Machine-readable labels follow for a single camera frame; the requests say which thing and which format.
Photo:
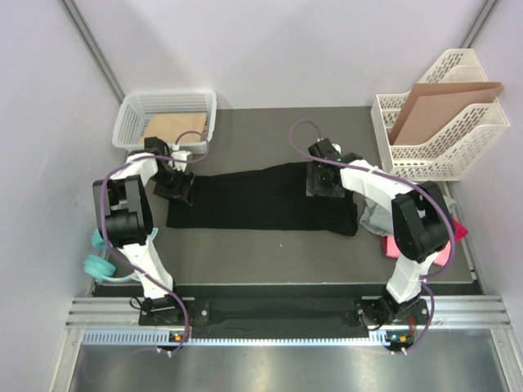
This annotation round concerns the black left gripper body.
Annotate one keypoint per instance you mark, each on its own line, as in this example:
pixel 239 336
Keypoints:
pixel 168 174

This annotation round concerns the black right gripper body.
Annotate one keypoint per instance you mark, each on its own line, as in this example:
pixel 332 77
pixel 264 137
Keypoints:
pixel 315 175

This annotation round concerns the black t shirt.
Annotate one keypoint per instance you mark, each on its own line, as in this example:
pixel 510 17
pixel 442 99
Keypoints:
pixel 272 198

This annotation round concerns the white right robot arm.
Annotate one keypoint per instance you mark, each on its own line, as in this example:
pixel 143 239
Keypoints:
pixel 420 218

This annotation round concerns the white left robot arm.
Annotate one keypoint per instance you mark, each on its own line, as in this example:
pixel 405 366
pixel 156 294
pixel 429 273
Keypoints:
pixel 125 223

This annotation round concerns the beige folded t shirt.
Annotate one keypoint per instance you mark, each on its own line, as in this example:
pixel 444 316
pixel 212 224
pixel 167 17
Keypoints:
pixel 186 128

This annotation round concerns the white perforated plastic basket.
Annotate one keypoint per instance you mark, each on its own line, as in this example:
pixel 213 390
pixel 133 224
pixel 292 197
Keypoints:
pixel 139 107

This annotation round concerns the grey t shirt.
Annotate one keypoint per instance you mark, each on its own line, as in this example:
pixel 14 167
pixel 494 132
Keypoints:
pixel 376 219

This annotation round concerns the pink t shirt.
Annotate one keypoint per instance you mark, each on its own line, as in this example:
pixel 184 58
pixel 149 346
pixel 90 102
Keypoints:
pixel 393 252

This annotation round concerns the teal cat ear headphones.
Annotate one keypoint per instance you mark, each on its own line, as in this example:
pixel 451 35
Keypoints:
pixel 100 268

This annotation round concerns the brown cardboard folder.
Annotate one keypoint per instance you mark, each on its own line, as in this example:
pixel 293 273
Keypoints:
pixel 430 106

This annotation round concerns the white plastic file organizer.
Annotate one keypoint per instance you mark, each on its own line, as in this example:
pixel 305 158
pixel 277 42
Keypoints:
pixel 455 149

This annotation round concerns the red cloth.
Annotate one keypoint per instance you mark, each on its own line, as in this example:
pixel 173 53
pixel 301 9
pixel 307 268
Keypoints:
pixel 459 230

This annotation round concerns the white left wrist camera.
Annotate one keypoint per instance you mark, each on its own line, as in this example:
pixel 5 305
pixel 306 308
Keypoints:
pixel 180 158

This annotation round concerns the white slotted cable duct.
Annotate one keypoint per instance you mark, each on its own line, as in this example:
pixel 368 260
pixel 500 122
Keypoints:
pixel 135 337

